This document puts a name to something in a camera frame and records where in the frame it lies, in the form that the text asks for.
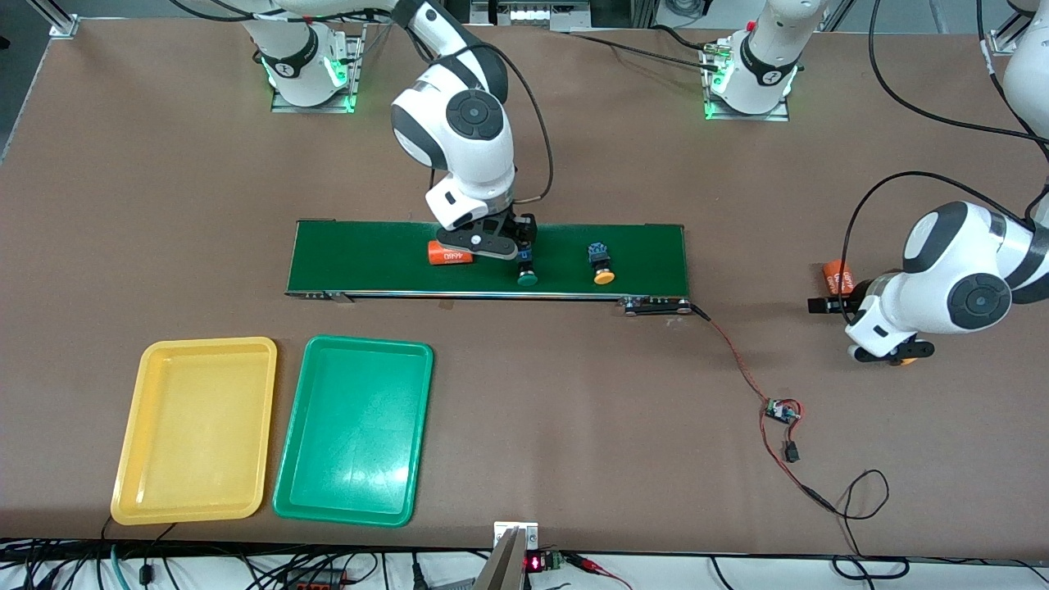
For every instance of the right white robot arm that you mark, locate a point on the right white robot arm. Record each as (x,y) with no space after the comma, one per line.
(459,123)

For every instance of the yellow push button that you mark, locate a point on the yellow push button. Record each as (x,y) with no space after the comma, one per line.
(905,361)
(601,264)

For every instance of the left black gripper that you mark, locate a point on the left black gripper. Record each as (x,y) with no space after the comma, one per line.
(846,306)

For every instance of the green conveyor belt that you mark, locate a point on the green conveyor belt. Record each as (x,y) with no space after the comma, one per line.
(369,262)

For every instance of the small black circuit board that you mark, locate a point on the small black circuit board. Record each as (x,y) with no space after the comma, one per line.
(781,410)

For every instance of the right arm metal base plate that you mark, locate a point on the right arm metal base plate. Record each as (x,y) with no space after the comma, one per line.
(311,108)

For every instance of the green plastic tray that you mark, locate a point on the green plastic tray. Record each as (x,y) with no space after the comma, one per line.
(352,430)

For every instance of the small metal bracket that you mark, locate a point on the small metal bracket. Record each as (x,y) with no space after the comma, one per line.
(501,531)

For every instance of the red clip lead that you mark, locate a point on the red clip lead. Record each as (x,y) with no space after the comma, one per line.
(586,562)

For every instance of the yellow plastic tray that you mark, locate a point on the yellow plastic tray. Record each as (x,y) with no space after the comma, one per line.
(192,430)

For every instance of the aluminium frame profile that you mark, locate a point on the aluminium frame profile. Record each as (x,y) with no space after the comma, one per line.
(1004,43)
(61,24)

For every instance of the black conveyor motor drive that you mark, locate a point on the black conveyor motor drive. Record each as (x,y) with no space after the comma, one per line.
(656,306)

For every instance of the green push button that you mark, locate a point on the green push button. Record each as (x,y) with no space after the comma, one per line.
(527,279)

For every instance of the grey metal pole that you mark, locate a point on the grey metal pole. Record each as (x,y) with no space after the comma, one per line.
(501,569)

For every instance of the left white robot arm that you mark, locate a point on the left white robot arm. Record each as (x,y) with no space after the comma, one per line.
(959,270)

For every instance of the black inline switch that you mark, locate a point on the black inline switch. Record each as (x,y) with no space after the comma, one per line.
(791,451)

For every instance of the red digit display module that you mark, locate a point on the red digit display module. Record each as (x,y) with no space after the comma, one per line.
(534,563)

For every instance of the lit control box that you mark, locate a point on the lit control box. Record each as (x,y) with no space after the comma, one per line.
(524,15)

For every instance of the orange cylinder white print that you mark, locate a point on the orange cylinder white print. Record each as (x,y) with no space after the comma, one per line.
(447,256)
(836,274)

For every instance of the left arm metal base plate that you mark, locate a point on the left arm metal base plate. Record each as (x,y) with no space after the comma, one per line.
(750,117)

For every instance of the black power strip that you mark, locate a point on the black power strip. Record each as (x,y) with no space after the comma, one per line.
(315,583)

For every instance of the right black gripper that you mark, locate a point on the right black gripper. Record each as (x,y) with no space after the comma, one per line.
(521,226)

